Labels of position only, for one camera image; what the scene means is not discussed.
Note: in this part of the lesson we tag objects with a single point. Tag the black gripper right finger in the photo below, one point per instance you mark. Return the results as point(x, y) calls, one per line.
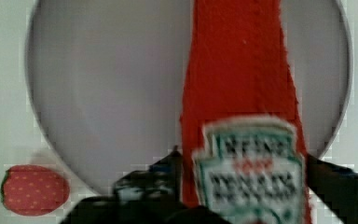
point(336, 186)

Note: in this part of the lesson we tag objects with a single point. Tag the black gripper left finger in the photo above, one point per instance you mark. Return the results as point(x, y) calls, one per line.
point(144, 197)

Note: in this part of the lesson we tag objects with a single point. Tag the red plush ketchup bottle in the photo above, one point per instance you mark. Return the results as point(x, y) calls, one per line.
point(243, 147)

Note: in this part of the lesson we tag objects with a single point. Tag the lavender round plate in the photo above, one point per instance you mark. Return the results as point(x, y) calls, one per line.
point(106, 78)

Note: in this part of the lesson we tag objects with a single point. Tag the plush strawberry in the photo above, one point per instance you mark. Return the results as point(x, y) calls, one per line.
point(33, 190)

